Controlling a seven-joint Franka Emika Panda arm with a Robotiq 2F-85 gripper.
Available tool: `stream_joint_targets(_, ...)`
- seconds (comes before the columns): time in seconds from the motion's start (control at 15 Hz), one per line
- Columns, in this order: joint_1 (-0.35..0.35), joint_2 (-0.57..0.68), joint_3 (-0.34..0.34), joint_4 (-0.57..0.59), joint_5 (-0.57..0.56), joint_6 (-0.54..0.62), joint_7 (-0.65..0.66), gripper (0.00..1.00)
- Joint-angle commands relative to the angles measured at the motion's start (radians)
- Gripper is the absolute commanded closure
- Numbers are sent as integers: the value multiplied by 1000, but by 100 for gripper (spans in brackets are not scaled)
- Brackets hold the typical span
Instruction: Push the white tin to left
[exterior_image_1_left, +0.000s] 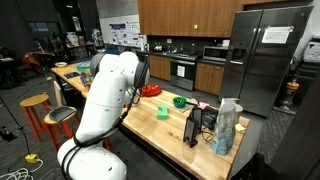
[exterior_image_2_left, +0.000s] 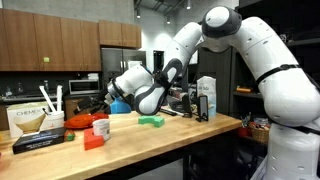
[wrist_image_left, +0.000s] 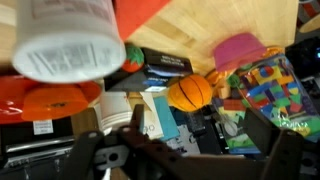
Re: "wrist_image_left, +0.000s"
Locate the orange bowl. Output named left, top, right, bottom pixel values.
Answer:
left=21, top=84, right=92, bottom=122

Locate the pink bowl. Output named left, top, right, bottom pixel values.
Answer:
left=212, top=32, right=268, bottom=73

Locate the red plate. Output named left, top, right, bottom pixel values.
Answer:
left=0, top=75, right=103, bottom=125

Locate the white printed tin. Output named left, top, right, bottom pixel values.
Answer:
left=11, top=0, right=127, bottom=85

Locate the black and steel oven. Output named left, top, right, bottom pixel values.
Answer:
left=0, top=116, right=76, bottom=180

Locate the toy strawberry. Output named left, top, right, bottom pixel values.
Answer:
left=121, top=44, right=145, bottom=74

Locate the flat black box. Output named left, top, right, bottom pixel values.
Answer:
left=104, top=47, right=195, bottom=93

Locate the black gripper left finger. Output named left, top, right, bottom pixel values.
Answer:
left=57, top=103, right=149, bottom=180

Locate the toy basketball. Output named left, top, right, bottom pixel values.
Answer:
left=167, top=73, right=214, bottom=113

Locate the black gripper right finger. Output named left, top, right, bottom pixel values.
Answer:
left=242, top=106, right=305, bottom=180

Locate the clear bag of colourful blocks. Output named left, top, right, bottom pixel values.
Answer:
left=213, top=46, right=320, bottom=155

